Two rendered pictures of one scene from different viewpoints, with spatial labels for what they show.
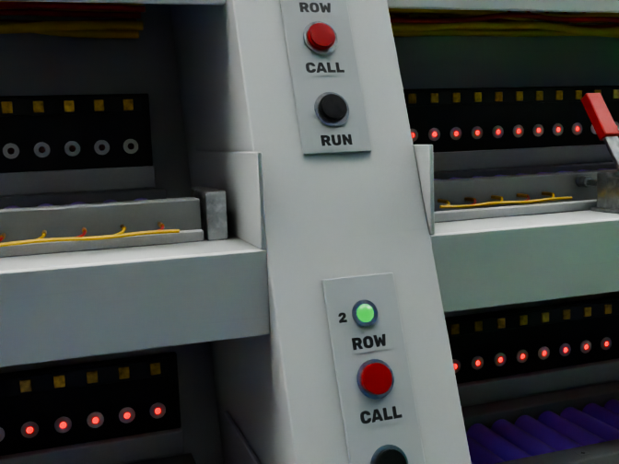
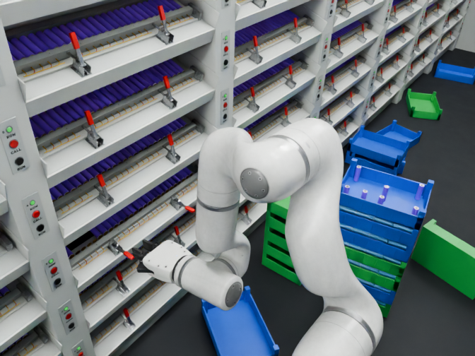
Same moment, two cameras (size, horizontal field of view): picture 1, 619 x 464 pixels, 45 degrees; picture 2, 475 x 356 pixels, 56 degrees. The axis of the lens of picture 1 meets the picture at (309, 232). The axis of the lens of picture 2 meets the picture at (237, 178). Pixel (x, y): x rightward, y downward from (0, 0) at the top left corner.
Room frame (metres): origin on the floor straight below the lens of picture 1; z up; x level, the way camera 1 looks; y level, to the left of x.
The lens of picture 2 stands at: (-0.73, 0.71, 1.51)
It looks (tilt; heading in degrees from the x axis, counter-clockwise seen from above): 37 degrees down; 324
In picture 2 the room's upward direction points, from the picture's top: 2 degrees clockwise
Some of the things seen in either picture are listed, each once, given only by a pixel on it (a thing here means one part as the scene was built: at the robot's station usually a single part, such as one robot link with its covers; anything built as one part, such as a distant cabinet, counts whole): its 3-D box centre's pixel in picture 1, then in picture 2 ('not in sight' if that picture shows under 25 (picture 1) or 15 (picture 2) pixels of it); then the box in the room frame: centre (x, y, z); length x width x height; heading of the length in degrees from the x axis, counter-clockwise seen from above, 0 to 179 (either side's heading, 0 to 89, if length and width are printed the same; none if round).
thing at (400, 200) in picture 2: not in sight; (384, 191); (0.01, -0.46, 0.52); 0.30 x 0.20 x 0.08; 29
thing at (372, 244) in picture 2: not in sight; (374, 224); (0.01, -0.46, 0.36); 0.30 x 0.20 x 0.08; 29
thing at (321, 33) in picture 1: (320, 39); not in sight; (0.39, -0.02, 0.62); 0.02 x 0.01 x 0.02; 109
